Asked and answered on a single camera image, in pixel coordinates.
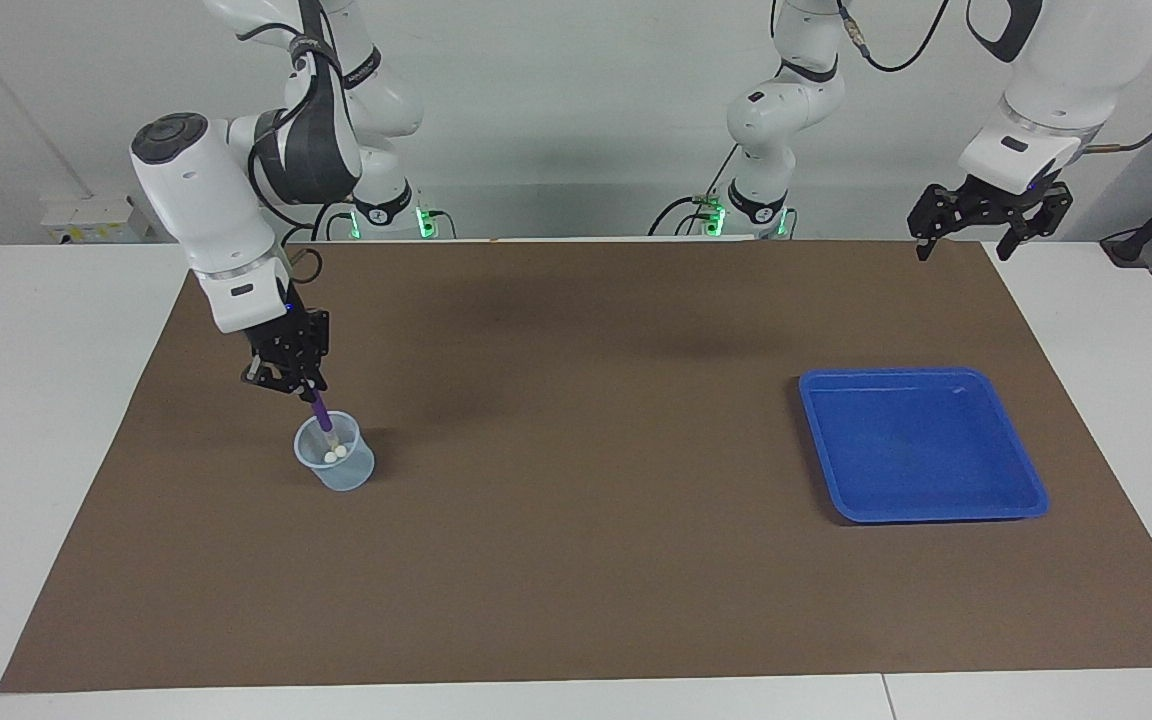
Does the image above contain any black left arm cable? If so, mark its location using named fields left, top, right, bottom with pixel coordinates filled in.
left=836, top=0, right=1152, bottom=153

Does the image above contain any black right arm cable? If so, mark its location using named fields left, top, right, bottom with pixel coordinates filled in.
left=236, top=0, right=357, bottom=287

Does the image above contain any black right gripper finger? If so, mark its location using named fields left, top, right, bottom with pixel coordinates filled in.
left=298, top=340, right=329, bottom=396
left=241, top=355, right=302, bottom=396

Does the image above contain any brown table mat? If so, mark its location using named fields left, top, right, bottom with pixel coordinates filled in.
left=0, top=238, right=1152, bottom=694

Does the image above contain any blue plastic tray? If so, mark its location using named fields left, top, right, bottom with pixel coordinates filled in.
left=798, top=367, right=1050, bottom=524

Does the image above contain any translucent plastic cup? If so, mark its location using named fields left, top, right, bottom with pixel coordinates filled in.
left=294, top=410, right=376, bottom=492

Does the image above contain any white power strip box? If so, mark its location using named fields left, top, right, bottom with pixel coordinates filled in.
left=40, top=195, right=152, bottom=245

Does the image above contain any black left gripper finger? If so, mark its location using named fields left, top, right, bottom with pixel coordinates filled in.
left=996, top=182, right=1074, bottom=263
left=908, top=183, right=967, bottom=263

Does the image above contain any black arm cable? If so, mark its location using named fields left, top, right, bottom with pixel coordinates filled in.
left=836, top=0, right=1152, bottom=153
left=236, top=0, right=357, bottom=287

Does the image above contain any black right arm strap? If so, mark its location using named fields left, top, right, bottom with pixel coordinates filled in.
left=342, top=44, right=385, bottom=87

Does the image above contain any black base cable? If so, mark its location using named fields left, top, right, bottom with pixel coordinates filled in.
left=311, top=190, right=357, bottom=241
left=648, top=145, right=742, bottom=238

